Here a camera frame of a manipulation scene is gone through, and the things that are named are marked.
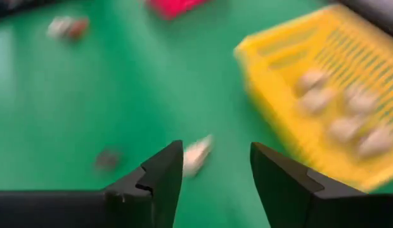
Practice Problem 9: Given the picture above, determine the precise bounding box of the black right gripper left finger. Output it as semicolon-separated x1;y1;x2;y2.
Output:
103;140;184;228

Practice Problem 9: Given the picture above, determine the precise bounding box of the red plastic basket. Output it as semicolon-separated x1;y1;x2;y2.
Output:
145;0;213;20

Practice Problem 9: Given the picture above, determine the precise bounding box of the yellow plastic basket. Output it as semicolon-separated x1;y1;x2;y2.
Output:
233;3;393;193

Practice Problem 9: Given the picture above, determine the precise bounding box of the clear orange plastic pumpkin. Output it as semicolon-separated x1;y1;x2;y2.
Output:
68;18;91;41

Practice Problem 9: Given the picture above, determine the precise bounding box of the smoky clear plastic pumpkin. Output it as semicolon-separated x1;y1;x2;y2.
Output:
94;148;121;172

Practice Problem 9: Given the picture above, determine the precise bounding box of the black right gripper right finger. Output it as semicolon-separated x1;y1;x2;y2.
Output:
250;142;367;228

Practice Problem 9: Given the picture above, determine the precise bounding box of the green table mat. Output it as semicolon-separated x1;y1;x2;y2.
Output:
0;0;393;228

